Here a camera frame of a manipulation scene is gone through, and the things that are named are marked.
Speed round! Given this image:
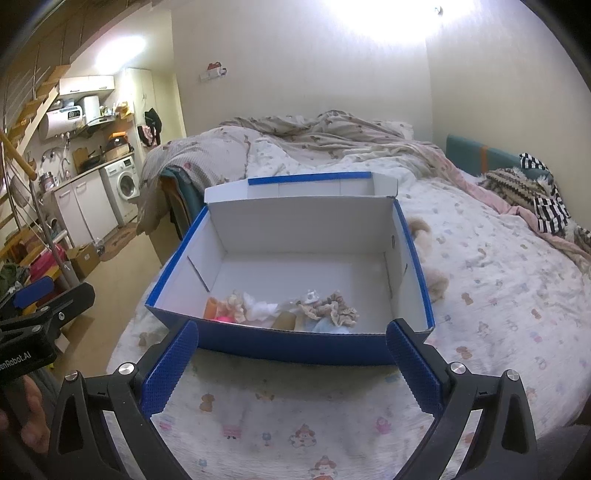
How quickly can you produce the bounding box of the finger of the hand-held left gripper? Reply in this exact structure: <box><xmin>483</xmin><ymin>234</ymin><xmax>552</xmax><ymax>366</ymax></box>
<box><xmin>28</xmin><ymin>282</ymin><xmax>96</xmax><ymax>335</ymax></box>
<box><xmin>13</xmin><ymin>276</ymin><xmax>55</xmax><ymax>309</ymax></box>

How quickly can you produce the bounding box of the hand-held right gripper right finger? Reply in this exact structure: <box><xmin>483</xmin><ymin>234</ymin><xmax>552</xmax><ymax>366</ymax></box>
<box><xmin>385</xmin><ymin>318</ymin><xmax>539</xmax><ymax>480</ymax></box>

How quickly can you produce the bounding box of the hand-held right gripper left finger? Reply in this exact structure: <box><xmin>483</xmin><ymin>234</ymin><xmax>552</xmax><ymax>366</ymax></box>
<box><xmin>46</xmin><ymin>319</ymin><xmax>200</xmax><ymax>480</ymax></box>

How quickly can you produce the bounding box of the peach frilly cloth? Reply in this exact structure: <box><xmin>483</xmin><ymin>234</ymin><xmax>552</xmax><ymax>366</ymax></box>
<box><xmin>221</xmin><ymin>292</ymin><xmax>250</xmax><ymax>323</ymax></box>

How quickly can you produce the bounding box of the light blue plush toy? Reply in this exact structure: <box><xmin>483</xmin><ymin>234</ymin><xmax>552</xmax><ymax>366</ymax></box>
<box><xmin>307</xmin><ymin>318</ymin><xmax>354</xmax><ymax>334</ymax></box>

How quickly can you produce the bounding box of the beige scrunchie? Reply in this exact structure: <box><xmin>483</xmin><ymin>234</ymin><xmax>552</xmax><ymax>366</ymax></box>
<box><xmin>298</xmin><ymin>291</ymin><xmax>361</xmax><ymax>328</ymax></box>

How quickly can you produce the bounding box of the white fluffy cloth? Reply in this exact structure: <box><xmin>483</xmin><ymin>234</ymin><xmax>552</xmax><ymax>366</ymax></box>
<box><xmin>242</xmin><ymin>292</ymin><xmax>280</xmax><ymax>324</ymax></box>

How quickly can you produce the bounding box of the blue and white cardboard box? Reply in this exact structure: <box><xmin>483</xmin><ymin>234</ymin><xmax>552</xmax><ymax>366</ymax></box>
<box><xmin>144</xmin><ymin>172</ymin><xmax>436</xmax><ymax>367</ymax></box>

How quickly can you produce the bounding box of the person's left hand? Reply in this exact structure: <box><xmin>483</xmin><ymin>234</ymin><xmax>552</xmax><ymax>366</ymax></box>
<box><xmin>21</xmin><ymin>375</ymin><xmax>51</xmax><ymax>456</ymax></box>

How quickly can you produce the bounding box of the red storage box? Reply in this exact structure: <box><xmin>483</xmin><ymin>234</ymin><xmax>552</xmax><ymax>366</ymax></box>
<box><xmin>28</xmin><ymin>251</ymin><xmax>65</xmax><ymax>282</ymax></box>

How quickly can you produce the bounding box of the brown cardboard box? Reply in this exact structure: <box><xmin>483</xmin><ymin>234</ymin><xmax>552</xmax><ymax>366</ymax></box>
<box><xmin>67</xmin><ymin>243</ymin><xmax>101</xmax><ymax>280</ymax></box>

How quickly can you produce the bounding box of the metal stair railing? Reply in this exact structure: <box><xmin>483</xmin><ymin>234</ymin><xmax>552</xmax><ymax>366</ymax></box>
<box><xmin>0</xmin><ymin>134</ymin><xmax>81</xmax><ymax>289</ymax></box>

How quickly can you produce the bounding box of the brown door mat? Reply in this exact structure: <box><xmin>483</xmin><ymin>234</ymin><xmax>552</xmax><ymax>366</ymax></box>
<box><xmin>99</xmin><ymin>224</ymin><xmax>139</xmax><ymax>261</ymax></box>

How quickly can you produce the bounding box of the cream plush toy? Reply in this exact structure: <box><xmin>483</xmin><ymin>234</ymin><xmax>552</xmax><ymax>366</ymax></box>
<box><xmin>406</xmin><ymin>217</ymin><xmax>451</xmax><ymax>303</ymax></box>

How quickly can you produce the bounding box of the white kitchen cabinet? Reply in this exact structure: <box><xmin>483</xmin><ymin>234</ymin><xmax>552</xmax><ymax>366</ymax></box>
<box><xmin>53</xmin><ymin>173</ymin><xmax>120</xmax><ymax>247</ymax></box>

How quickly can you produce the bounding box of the bed with patterned sheet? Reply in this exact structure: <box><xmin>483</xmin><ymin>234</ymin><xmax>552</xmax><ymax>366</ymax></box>
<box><xmin>106</xmin><ymin>138</ymin><xmax>591</xmax><ymax>480</ymax></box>

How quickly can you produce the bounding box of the white washing machine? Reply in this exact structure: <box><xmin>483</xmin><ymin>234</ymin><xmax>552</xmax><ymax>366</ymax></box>
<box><xmin>99</xmin><ymin>154</ymin><xmax>141</xmax><ymax>227</ymax></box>

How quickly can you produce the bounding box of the teal cloth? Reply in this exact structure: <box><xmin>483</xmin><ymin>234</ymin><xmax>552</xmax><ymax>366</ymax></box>
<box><xmin>161</xmin><ymin>167</ymin><xmax>192</xmax><ymax>227</ymax></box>

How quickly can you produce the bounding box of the white water heater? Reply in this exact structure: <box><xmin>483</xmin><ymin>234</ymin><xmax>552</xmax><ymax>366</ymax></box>
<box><xmin>37</xmin><ymin>105</ymin><xmax>86</xmax><ymax>141</ymax></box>

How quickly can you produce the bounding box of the white range hood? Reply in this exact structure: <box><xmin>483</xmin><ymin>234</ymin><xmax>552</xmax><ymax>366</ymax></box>
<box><xmin>83</xmin><ymin>95</ymin><xmax>121</xmax><ymax>127</ymax></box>

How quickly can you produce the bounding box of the black hanging bag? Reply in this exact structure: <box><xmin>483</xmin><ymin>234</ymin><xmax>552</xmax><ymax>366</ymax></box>
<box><xmin>139</xmin><ymin>108</ymin><xmax>163</xmax><ymax>148</ymax></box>

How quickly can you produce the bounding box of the pink blanket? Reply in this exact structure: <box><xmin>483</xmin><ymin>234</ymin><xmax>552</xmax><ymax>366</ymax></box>
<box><xmin>416</xmin><ymin>141</ymin><xmax>591</xmax><ymax>273</ymax></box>

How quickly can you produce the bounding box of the wooden staircase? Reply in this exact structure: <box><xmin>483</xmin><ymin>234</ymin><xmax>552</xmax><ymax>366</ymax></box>
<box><xmin>0</xmin><ymin>65</ymin><xmax>72</xmax><ymax>278</ymax></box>

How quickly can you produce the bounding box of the black and white striped cloth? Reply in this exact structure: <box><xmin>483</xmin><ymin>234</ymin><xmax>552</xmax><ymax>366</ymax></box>
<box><xmin>519</xmin><ymin>153</ymin><xmax>573</xmax><ymax>234</ymax></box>

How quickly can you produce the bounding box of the beige crochet blanket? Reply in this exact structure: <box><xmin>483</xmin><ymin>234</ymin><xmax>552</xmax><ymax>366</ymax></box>
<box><xmin>480</xmin><ymin>167</ymin><xmax>555</xmax><ymax>204</ymax></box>

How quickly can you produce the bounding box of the teal headboard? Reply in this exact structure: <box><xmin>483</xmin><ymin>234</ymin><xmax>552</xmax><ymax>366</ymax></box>
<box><xmin>445</xmin><ymin>134</ymin><xmax>552</xmax><ymax>181</ymax></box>

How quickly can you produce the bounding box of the beige printed duvet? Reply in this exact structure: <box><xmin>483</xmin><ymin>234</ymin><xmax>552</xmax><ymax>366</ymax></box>
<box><xmin>139</xmin><ymin>110</ymin><xmax>416</xmax><ymax>232</ymax></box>

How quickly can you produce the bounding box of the white wall cabinet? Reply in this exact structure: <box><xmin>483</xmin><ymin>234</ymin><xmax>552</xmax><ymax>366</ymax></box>
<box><xmin>59</xmin><ymin>75</ymin><xmax>115</xmax><ymax>97</ymax></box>

